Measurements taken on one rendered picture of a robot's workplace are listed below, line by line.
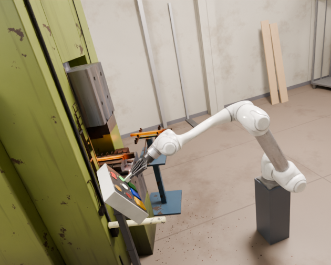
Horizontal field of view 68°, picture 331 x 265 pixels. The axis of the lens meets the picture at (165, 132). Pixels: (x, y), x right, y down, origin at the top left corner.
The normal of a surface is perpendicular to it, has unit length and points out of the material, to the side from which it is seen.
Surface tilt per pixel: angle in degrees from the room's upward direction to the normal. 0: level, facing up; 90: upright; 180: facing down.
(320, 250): 0
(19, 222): 90
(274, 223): 90
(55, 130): 90
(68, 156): 90
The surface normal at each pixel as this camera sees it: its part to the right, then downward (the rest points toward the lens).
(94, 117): -0.06, 0.43
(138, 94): 0.28, 0.35
